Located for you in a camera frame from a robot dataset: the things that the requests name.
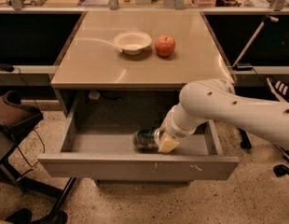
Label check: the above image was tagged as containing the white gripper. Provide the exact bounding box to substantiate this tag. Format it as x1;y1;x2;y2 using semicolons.
157;109;198;153

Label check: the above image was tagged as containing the green soda can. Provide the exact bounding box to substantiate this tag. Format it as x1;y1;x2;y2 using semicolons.
132;128;158;149

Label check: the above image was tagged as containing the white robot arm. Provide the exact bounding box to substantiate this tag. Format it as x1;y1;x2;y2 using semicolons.
157;78;289;153

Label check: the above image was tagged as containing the grey open top drawer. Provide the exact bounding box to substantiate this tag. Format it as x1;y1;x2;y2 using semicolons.
39;91;239;182

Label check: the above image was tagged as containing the grey cabinet with glossy top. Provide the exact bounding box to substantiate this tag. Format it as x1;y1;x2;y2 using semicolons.
50;8;237;119

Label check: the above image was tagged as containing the red apple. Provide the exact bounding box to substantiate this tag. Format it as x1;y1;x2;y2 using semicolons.
155;35;175;57

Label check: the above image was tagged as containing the white stick with black base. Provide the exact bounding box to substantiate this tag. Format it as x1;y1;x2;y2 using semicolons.
231;15;279;70

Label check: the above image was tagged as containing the white paper bowl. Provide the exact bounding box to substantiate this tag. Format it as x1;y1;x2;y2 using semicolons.
113;31;152;55

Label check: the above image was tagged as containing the black chair caster right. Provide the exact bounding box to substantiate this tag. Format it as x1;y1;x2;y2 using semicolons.
273;164;289;177

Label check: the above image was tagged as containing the black white striped sneaker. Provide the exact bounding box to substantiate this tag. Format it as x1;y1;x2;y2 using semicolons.
267;77;289;103

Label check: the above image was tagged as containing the brown office chair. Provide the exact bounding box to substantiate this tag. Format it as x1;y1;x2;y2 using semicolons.
0;91;76;202

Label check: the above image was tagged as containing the black shoe bottom left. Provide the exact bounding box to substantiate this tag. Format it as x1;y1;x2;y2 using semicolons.
5;208;68;224

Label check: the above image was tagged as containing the black device on left ledge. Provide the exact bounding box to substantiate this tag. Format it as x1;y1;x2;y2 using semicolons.
0;63;14;72

